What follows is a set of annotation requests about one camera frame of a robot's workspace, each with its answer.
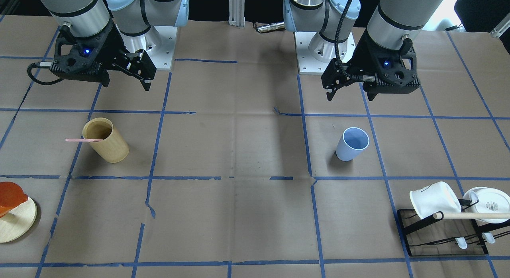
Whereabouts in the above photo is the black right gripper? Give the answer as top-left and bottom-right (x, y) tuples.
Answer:
(50, 22), (157, 91)

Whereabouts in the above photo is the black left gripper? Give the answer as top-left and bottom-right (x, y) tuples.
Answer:
(321, 32), (421, 101)

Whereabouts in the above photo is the light blue plastic cup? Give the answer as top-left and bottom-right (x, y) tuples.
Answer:
(336, 127), (370, 162)

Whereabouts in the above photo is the pink chopstick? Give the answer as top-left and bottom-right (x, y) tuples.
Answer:
(65, 138), (104, 143)

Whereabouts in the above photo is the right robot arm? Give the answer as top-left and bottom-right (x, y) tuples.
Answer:
(27, 0), (189, 91)

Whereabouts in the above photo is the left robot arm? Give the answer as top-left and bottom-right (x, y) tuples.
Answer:
(283, 0), (443, 101)

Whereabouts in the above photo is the white cup on rack front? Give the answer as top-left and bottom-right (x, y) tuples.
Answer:
(409, 181), (461, 219)

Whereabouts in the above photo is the white cup on rack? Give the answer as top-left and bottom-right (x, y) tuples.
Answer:
(409, 181), (461, 219)
(463, 187), (510, 214)

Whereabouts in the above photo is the white cup on rack rear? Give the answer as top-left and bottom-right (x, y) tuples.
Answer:
(463, 187), (510, 214)

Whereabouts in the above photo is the tan bamboo cylinder holder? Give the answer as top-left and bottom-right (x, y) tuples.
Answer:
(82, 117), (129, 163)

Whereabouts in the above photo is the wooden rack dowel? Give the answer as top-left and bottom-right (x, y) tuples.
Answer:
(432, 211), (510, 220)

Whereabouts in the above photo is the orange object on stand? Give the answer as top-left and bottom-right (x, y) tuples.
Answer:
(0, 181), (28, 218)

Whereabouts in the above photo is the round wooden stand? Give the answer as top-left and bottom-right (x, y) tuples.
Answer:
(0, 198), (37, 243)

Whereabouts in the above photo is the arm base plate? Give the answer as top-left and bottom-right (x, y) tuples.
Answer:
(121, 26), (179, 71)
(294, 32), (363, 76)

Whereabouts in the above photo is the metal cable connector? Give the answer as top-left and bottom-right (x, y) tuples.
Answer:
(253, 22), (285, 33)

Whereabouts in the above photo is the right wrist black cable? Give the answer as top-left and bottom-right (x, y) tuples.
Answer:
(27, 62), (64, 86)

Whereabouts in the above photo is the aluminium frame post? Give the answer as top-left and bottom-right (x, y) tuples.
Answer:
(228, 0), (245, 29)

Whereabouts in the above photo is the black wire cup rack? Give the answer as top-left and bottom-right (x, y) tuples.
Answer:
(397, 209), (488, 257)

